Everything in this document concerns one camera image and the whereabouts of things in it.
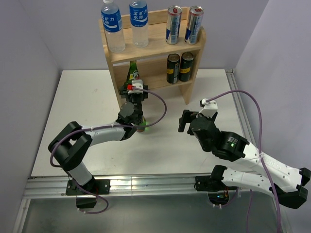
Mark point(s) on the wooden two-tier shelf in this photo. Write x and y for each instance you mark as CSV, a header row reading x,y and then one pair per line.
x,y
152,59

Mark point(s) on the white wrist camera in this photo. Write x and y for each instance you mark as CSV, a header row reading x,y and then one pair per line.
x,y
136,87
209,108

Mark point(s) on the right water bottle blue label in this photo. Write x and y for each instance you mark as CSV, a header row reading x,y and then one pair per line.
x,y
139,22

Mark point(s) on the silver blue can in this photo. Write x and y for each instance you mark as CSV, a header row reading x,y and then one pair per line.
x,y
195,18
173,24

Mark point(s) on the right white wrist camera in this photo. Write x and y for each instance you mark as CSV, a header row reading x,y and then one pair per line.
x,y
209,108

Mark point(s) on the aluminium mounting rail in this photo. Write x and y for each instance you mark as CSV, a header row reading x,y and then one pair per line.
x,y
120,186

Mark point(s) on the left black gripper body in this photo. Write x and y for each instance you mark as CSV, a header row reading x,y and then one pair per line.
x,y
136,101

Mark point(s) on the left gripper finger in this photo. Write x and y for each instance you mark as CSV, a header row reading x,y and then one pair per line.
x,y
122,91
145,91

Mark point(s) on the right side aluminium rail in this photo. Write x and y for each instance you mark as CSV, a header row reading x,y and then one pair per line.
x,y
244,122

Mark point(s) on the green glass bottle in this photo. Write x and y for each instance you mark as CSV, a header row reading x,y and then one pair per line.
x,y
133,73
142,125

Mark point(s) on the left water bottle blue label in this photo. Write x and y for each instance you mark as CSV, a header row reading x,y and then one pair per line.
x,y
112,22

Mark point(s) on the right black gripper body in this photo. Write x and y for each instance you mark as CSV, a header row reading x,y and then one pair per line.
x,y
204,146

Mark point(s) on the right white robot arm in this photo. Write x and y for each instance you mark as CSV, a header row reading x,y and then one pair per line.
x,y
268,176

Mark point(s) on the black gold can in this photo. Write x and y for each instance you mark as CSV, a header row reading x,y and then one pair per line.
x,y
185,66
173,61

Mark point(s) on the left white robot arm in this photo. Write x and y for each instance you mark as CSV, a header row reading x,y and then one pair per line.
x,y
71,144

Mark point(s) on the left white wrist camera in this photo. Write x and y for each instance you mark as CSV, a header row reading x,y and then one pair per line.
x,y
136,87

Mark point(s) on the water bottle blue label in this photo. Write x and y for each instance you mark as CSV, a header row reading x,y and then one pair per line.
x,y
112,22
139,22

